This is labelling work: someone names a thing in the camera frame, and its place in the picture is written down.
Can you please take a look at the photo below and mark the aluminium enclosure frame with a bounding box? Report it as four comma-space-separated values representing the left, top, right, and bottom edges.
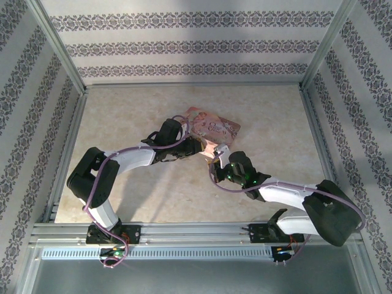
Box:
26, 0, 368, 224

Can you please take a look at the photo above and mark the pink printed diary book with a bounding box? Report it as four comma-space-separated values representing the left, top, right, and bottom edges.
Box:
183, 106, 242, 162

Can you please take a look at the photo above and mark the slotted grey cable duct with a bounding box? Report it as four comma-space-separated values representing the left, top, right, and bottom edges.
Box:
41, 246, 274, 260

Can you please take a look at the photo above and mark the small controller board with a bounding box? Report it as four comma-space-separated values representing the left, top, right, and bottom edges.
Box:
99, 247, 128, 258
273, 244, 300, 264

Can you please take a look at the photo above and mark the aluminium mounting rail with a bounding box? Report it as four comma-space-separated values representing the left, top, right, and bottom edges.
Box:
30, 222, 364, 246

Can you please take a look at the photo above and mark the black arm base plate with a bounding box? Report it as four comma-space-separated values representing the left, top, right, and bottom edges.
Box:
248, 222, 306, 245
86, 224, 142, 246

